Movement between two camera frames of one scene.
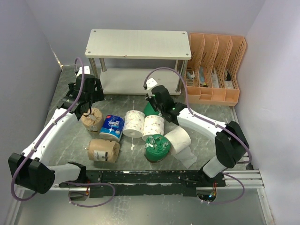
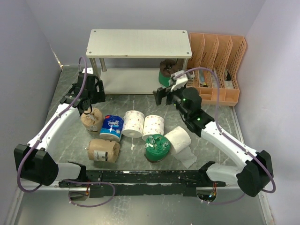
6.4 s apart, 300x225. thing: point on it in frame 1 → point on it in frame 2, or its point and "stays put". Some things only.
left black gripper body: x=97 y=95 stays put
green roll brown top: x=149 y=110 → x=167 y=68
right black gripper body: x=156 y=107 → x=176 y=102
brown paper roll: x=103 y=150 stays put
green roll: x=157 y=147 stays put
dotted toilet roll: x=153 y=124 stays put
